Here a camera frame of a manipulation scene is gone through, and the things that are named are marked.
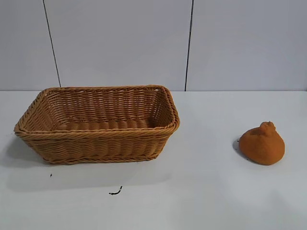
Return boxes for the orange knobbed citrus fruit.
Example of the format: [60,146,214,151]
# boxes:
[238,121,286,166]

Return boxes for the brown woven wicker basket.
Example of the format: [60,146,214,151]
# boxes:
[13,84,181,165]

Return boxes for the small black curved scrap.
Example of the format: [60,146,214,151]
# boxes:
[108,186,123,196]

